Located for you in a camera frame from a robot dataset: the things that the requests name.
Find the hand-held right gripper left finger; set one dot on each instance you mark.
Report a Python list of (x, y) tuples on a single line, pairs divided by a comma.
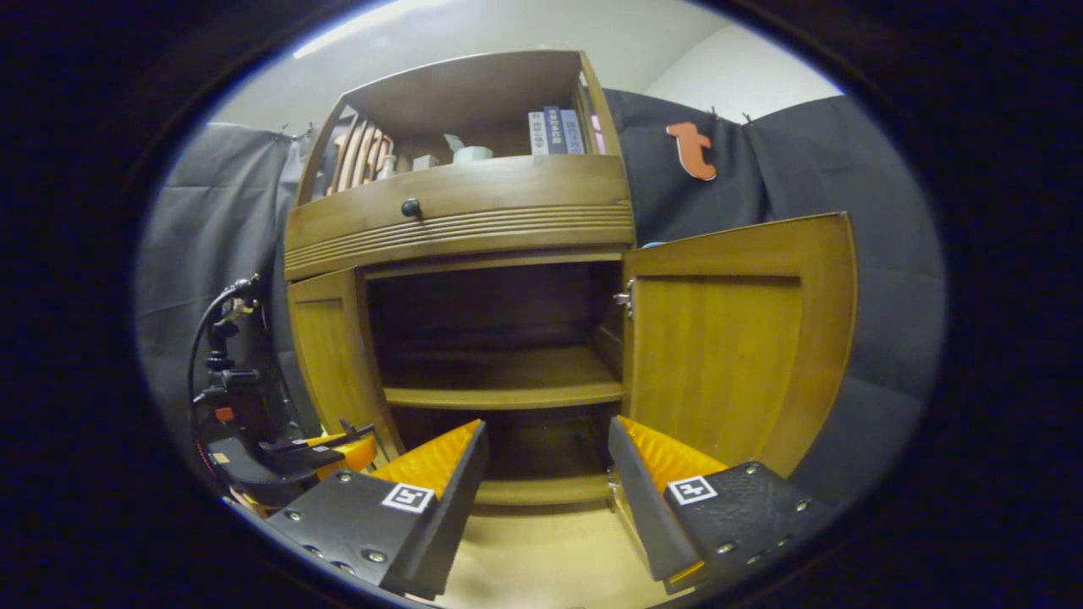
[(453, 516)]

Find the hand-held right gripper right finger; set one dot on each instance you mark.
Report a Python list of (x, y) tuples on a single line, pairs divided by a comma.
[(647, 507)]

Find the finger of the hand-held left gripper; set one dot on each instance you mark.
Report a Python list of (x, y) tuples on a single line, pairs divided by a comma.
[(338, 438), (296, 465)]

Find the wooden shoe cabinet door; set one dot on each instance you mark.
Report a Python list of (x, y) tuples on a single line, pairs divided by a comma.
[(719, 355), (334, 355)]

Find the wooden double-door shoe cabinet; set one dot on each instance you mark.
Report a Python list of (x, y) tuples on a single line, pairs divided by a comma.
[(474, 93)]

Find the wooden cabinet inner shelf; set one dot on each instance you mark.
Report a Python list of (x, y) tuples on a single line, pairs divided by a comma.
[(508, 381)]

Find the silver door hinge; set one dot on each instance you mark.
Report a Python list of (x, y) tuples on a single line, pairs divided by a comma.
[(625, 300)]

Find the wooden cabinet drawer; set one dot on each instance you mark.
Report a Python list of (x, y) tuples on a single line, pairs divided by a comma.
[(508, 203)]

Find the black round drawer knob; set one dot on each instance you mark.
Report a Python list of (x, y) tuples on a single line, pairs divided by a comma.
[(411, 208)]

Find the white pump bottle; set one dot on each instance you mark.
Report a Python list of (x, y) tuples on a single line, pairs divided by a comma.
[(387, 167)]

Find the white box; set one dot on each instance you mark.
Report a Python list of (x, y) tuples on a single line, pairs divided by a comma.
[(425, 162)]

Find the pale mint cup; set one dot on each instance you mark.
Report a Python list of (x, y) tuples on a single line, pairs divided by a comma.
[(472, 156)]

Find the white utensil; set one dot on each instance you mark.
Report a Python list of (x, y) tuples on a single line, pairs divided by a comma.
[(453, 142)]

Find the light blue book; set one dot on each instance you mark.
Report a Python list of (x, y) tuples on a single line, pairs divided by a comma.
[(573, 133)]

